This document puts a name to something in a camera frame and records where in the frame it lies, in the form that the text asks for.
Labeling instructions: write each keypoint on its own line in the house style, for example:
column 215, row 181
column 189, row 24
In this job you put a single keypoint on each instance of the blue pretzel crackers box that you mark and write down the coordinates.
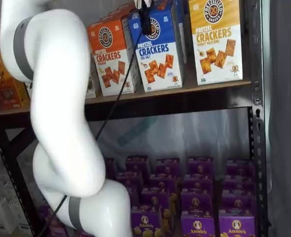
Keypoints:
column 181, row 29
column 160, row 61

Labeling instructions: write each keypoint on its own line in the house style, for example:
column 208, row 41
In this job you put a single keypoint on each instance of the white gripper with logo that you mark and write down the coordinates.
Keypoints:
column 143, row 3

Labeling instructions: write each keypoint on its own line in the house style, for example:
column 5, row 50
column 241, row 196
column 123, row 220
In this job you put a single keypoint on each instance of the translucent plastic sheet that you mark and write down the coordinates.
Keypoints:
column 172, row 133

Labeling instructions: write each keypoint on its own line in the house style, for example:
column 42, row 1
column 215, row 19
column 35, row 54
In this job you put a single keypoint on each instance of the dark orange snack box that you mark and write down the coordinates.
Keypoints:
column 4, row 84

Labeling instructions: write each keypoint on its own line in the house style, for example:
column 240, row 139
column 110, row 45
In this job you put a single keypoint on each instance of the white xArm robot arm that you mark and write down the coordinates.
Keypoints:
column 58, row 98

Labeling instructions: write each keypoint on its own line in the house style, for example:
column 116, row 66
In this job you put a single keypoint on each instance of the yellow and white snack box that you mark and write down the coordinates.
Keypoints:
column 94, row 86

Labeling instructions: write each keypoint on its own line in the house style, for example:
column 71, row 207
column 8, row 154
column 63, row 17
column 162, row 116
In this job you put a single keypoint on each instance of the brown shelf board with crackers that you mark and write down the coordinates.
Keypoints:
column 184, row 91

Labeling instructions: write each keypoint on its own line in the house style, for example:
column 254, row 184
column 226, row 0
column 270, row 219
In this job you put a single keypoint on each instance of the orange pretzel crackers box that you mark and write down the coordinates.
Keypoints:
column 110, row 61
column 118, row 12

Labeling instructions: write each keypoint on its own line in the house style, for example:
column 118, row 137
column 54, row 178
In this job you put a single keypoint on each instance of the yellow pretzel crackers box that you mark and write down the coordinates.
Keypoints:
column 217, row 44

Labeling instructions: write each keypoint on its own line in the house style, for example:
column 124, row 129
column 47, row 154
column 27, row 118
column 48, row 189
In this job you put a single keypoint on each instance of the dark metal shelf frame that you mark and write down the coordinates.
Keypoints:
column 257, row 123

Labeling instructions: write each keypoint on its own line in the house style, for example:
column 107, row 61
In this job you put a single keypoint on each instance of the purple Annie's box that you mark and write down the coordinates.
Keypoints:
column 110, row 168
column 161, row 182
column 199, row 166
column 236, row 225
column 237, row 201
column 155, row 197
column 134, row 197
column 197, row 224
column 167, row 166
column 195, row 200
column 144, row 222
column 240, row 168
column 46, row 217
column 136, row 164
column 239, row 182
column 197, row 182
column 129, row 180

